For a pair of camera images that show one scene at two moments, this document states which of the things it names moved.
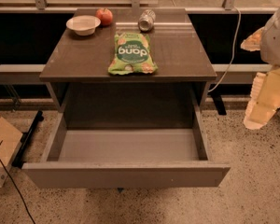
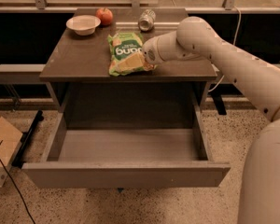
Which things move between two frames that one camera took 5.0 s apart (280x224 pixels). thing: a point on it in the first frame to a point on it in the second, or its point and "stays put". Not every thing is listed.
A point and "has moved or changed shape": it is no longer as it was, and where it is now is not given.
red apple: x=105 y=15 stays put
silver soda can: x=147 y=21 stays put
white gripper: x=276 y=41 to x=149 y=50
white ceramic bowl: x=84 y=25 stays put
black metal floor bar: x=25 y=140 stays put
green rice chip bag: x=133 y=55 has moved or changed shape
